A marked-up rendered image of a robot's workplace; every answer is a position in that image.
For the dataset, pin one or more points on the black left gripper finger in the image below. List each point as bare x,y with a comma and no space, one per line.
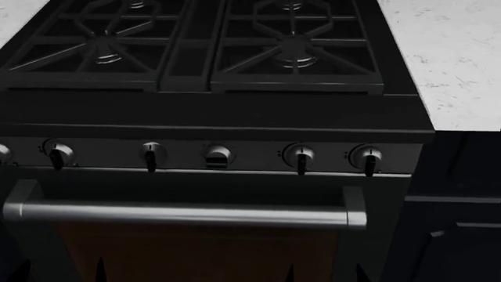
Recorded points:
24,274
100,271

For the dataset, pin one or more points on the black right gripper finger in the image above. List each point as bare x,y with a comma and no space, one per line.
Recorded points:
290,276
362,276

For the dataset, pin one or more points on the silver stove knob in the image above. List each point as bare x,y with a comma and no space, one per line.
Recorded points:
62,151
4,152
366,154
299,152
154,151

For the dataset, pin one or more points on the black gas stove range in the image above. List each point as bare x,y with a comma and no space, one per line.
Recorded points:
235,114

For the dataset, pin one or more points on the dark kitchen cabinet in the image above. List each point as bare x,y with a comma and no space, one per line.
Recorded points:
458,176

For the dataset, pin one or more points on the silver oven knob without lever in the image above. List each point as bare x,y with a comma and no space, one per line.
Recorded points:
218,152

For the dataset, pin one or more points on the round gas burner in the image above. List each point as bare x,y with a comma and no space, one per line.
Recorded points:
292,4
294,61
138,3
108,59

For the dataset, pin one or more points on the narrow black centre grate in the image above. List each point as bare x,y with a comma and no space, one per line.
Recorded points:
192,58

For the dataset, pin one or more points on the black cast iron burner grate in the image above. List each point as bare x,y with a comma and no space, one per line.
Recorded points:
344,44
51,38

